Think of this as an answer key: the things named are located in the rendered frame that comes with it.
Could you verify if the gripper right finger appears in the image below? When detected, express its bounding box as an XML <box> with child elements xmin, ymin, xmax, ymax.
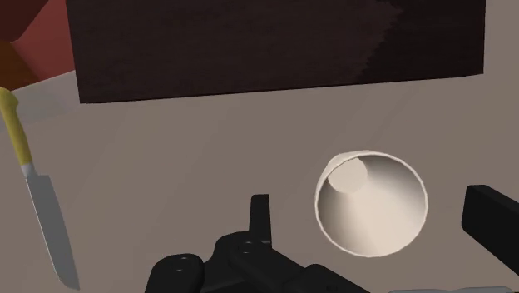
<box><xmin>461</xmin><ymin>184</ymin><xmax>519</xmax><ymax>277</ymax></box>

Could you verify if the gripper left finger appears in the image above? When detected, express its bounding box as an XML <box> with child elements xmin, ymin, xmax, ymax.
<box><xmin>144</xmin><ymin>193</ymin><xmax>309</xmax><ymax>293</ymax></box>

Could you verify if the white paper cup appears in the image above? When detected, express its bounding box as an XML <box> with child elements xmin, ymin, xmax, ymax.
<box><xmin>314</xmin><ymin>150</ymin><xmax>429</xmax><ymax>258</ymax></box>

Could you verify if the yellow handled knife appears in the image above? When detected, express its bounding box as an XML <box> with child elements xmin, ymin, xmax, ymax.
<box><xmin>0</xmin><ymin>87</ymin><xmax>81</xmax><ymax>291</ymax></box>

